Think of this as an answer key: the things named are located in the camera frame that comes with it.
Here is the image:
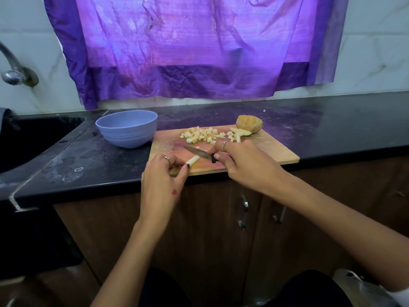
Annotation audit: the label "person's left hand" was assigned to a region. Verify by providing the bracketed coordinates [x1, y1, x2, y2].
[138, 153, 191, 228]

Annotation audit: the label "person's right hand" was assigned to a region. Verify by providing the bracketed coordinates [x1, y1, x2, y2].
[210, 139, 294, 197]

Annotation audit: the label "rounded potato end piece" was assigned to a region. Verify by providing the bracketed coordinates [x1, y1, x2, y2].
[235, 114, 264, 134]

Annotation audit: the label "pile of diced potato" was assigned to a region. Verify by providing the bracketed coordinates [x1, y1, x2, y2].
[179, 126, 242, 145]

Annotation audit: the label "black handled knife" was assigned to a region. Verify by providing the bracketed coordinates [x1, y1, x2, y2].
[185, 145, 219, 164]

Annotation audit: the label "blue bowl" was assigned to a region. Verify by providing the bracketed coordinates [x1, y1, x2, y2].
[95, 110, 158, 150]

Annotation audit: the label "person's right forearm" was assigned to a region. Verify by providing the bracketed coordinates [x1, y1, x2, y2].
[278, 174, 409, 292]

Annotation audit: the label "person's left forearm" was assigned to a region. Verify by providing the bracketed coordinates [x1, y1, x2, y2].
[89, 217, 170, 307]

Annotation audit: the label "person's dark trousers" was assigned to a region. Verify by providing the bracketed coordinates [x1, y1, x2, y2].
[137, 266, 355, 307]

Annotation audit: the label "wooden cutting board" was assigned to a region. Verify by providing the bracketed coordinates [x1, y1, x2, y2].
[148, 126, 300, 178]

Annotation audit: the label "purple cloth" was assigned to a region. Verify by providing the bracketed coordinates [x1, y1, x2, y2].
[43, 0, 350, 110]

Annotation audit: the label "dark sink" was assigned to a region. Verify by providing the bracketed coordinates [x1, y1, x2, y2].
[0, 113, 86, 175]

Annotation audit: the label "red and white plastic bag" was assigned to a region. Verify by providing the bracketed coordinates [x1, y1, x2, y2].
[331, 268, 400, 307]

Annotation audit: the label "grey cloth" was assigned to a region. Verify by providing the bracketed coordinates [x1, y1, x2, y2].
[0, 107, 12, 135]

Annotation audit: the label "metal faucet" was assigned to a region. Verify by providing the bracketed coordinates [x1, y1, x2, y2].
[0, 41, 40, 87]

